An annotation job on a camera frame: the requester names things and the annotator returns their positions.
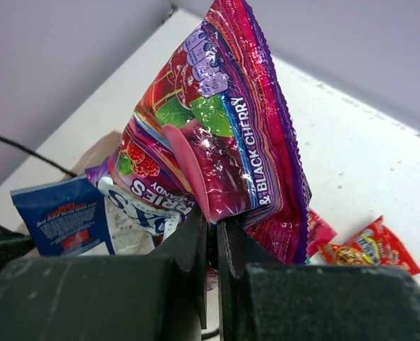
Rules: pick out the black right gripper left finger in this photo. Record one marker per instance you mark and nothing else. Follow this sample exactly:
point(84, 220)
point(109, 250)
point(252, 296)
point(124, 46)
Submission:
point(158, 296)

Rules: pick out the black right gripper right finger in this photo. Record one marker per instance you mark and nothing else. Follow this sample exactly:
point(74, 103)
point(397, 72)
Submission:
point(264, 299)

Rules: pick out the blue chips bag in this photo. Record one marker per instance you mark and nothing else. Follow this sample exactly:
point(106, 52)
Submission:
point(72, 218)

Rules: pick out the red nuts snack packet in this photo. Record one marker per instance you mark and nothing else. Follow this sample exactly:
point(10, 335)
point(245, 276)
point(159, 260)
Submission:
point(374, 245)

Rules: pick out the orange paper bag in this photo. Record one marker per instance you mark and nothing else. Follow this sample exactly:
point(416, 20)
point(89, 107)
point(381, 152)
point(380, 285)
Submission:
point(92, 157)

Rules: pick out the purple Fox's candy bag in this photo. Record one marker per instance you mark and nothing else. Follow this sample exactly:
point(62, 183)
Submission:
point(213, 131)

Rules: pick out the pink candy packet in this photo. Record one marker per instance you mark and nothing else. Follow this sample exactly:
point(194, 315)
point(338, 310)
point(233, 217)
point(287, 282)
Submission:
point(319, 232)

